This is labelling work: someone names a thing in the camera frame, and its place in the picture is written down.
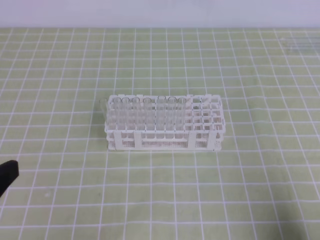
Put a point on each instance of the clear glass test tube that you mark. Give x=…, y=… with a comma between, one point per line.
x=180, y=117

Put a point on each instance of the spare glass tube far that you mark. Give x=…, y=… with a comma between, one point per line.
x=300, y=40

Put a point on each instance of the spare glass tube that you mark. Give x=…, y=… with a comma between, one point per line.
x=308, y=49
x=300, y=40

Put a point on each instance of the spare glass tube near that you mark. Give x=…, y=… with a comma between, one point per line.
x=308, y=49

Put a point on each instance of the white plastic test tube rack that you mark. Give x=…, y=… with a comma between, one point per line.
x=130, y=123

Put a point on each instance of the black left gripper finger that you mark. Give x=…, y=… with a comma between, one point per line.
x=9, y=171

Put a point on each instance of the green checked tablecloth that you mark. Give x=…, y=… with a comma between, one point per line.
x=263, y=185

